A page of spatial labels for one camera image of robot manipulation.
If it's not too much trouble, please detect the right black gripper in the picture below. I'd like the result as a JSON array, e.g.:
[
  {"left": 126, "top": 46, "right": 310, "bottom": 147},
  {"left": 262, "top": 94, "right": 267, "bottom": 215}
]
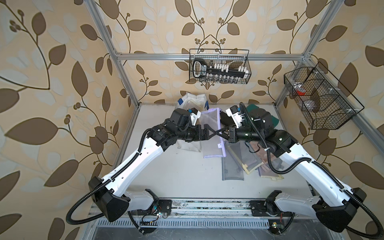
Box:
[{"left": 216, "top": 123, "right": 264, "bottom": 143}]

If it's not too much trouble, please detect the back wire basket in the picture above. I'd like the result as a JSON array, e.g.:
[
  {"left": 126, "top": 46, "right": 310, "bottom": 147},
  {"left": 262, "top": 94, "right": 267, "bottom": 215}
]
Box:
[{"left": 189, "top": 48, "right": 252, "bottom": 85}]

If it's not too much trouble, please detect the white canvas tote bag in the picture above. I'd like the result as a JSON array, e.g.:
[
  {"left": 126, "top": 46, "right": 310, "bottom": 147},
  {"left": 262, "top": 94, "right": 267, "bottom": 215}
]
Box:
[{"left": 175, "top": 92, "right": 211, "bottom": 152}]

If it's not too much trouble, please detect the black yellow tool case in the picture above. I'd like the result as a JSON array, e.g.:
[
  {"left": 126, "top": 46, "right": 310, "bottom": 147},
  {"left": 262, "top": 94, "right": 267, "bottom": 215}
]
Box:
[{"left": 220, "top": 111, "right": 235, "bottom": 127}]

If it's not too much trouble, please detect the black socket tool set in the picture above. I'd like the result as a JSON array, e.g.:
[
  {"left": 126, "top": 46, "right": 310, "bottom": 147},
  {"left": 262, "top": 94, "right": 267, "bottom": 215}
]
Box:
[{"left": 190, "top": 58, "right": 252, "bottom": 79}]

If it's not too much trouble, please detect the wire basket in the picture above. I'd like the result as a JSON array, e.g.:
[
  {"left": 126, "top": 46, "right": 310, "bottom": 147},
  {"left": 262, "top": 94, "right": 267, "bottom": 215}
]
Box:
[
  {"left": 189, "top": 48, "right": 252, "bottom": 85},
  {"left": 284, "top": 62, "right": 365, "bottom": 130}
]

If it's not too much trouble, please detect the grey mesh pencil pouch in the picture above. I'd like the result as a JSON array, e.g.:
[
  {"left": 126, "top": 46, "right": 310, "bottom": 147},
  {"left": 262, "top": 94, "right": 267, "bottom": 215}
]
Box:
[{"left": 222, "top": 147, "right": 244, "bottom": 181}]

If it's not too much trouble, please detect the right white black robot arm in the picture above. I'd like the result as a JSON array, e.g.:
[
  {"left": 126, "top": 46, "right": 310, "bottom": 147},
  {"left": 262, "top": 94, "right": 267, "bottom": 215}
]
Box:
[{"left": 216, "top": 103, "right": 384, "bottom": 240}]

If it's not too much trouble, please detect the right wire basket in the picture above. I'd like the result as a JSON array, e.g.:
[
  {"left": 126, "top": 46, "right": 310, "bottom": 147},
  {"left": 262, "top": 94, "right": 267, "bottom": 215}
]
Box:
[{"left": 284, "top": 62, "right": 365, "bottom": 130}]

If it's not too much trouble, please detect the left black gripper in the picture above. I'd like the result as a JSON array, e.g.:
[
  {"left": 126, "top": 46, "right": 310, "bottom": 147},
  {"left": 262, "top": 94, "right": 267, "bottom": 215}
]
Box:
[{"left": 174, "top": 123, "right": 216, "bottom": 141}]

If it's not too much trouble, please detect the purple mesh pencil pouch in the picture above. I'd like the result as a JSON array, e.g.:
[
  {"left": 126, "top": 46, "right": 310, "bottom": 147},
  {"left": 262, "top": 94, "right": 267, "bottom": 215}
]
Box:
[{"left": 200, "top": 108, "right": 226, "bottom": 158}]

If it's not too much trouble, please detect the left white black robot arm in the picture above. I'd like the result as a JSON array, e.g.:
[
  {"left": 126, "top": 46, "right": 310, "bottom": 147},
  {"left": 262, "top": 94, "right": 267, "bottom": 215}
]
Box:
[{"left": 66, "top": 109, "right": 216, "bottom": 225}]

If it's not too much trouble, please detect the green plastic tool case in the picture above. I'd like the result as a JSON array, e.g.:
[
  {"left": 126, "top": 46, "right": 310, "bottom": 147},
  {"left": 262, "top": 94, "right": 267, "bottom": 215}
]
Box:
[{"left": 247, "top": 104, "right": 280, "bottom": 127}]

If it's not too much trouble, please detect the red object in basket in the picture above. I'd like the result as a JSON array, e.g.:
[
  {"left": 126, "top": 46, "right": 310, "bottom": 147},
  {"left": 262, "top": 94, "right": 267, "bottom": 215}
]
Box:
[{"left": 292, "top": 84, "right": 307, "bottom": 97}]

